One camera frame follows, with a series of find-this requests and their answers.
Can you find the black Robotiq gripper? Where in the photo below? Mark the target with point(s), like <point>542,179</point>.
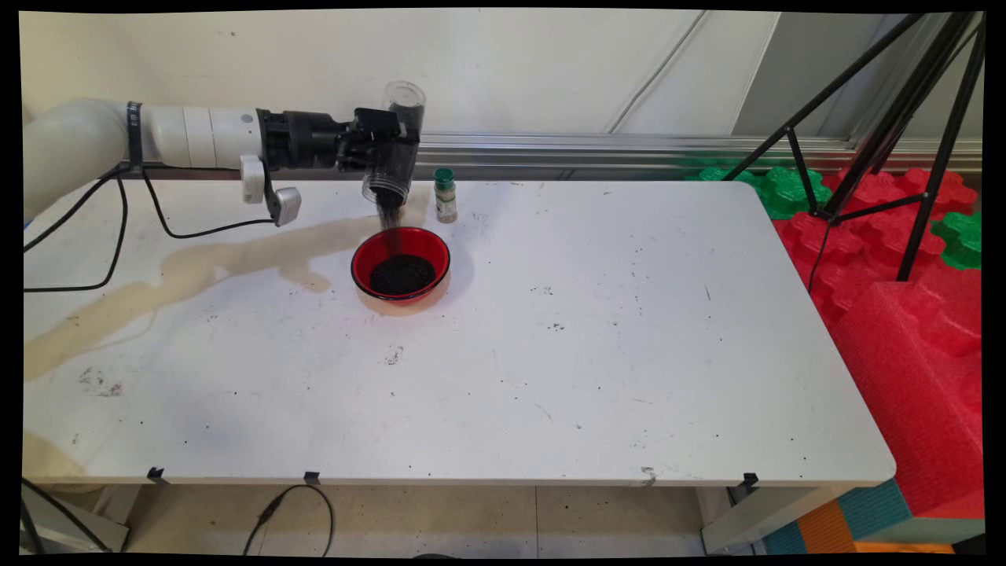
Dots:
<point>306,141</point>

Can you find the large red foam block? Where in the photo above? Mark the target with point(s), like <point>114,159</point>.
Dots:
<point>912,377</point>

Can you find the black seeds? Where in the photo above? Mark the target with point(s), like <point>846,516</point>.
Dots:
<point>402,275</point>

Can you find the clear plastic jar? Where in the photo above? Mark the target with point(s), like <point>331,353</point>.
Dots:
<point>393,169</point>

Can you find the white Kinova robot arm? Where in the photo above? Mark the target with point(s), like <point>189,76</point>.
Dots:
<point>196,135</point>

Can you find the orange foam strip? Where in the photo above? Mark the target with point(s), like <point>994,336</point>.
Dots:
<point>904,548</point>

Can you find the blue foam mat tile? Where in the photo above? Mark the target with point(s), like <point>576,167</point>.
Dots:
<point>786,541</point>

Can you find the black tripod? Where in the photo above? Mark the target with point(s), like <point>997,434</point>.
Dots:
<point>896,118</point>

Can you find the orange foam mat tile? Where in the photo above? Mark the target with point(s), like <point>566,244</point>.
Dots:
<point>825,531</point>

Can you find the teal foam mat tile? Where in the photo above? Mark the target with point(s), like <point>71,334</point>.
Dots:
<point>872,511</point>

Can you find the silver white wrist camera box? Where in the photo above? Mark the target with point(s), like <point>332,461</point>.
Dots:
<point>251,179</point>

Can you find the red bowl with black rim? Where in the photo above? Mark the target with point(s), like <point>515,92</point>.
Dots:
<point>424,240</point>

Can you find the aluminium wall rail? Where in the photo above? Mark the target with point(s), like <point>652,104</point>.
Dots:
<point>629,145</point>

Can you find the green foam block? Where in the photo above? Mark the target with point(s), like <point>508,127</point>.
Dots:
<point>960,240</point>
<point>711,174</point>
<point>778,192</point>

